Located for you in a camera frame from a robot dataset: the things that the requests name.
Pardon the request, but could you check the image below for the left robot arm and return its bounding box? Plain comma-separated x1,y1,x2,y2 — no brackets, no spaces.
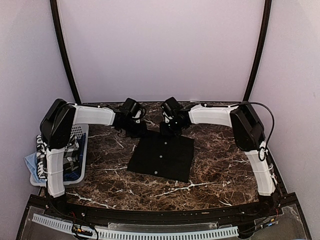
40,98,147,198

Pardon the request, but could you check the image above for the black front rail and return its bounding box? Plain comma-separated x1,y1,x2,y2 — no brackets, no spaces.
29,193,298,227

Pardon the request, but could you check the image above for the right black frame post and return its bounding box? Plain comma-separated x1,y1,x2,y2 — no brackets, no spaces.
242,0,272,101

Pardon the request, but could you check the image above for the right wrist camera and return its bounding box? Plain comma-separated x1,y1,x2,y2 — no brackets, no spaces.
162,110,173,124

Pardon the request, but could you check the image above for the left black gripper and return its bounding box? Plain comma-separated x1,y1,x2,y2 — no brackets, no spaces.
119,118,149,138

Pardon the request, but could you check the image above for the white slotted cable duct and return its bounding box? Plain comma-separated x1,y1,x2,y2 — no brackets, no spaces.
32,213,239,240

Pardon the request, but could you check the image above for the light blue shirt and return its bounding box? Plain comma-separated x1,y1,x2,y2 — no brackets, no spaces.
24,152,45,183

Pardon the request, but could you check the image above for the grey plastic laundry basket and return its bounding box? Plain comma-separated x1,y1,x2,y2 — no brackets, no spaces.
29,124,90,187

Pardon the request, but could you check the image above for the dark blue shirt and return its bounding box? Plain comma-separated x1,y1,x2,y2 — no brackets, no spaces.
63,133,86,182

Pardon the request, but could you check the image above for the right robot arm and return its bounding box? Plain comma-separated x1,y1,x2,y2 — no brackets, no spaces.
160,97,277,197

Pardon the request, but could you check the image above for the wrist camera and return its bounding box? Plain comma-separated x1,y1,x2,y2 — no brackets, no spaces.
132,106,147,124
162,110,173,124

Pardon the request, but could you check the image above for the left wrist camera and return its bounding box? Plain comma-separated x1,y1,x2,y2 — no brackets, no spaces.
132,106,147,124

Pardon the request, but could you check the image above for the black white plaid shirt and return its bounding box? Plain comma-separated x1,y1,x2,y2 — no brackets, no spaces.
36,134,80,180

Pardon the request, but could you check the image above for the black long sleeve shirt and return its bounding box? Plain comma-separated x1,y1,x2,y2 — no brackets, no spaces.
127,130,195,183

